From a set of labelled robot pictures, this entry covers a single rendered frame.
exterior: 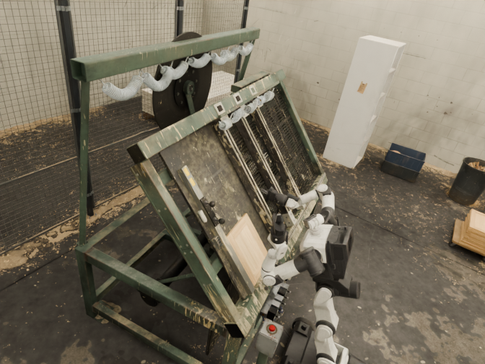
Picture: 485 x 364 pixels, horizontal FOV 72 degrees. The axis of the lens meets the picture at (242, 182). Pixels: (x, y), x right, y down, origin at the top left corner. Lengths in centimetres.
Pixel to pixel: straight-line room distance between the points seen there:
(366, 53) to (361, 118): 100
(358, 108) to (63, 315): 485
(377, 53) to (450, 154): 263
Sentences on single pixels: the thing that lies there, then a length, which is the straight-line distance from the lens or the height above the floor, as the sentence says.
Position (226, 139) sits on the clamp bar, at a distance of 242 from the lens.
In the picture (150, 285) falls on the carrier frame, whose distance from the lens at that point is 247.
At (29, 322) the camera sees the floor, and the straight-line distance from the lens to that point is 348.
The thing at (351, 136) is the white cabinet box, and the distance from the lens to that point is 599.
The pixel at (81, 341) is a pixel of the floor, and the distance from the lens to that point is 325.
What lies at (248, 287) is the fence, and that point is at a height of 95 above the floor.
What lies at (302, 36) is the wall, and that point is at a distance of 756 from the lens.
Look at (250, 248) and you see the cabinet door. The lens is 241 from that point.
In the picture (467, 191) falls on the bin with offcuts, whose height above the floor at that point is 24.
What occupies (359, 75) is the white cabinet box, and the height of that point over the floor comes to 153.
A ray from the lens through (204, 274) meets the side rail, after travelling 202.
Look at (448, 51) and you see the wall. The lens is 693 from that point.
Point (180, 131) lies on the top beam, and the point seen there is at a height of 183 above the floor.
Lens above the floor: 270
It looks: 33 degrees down
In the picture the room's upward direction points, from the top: 10 degrees clockwise
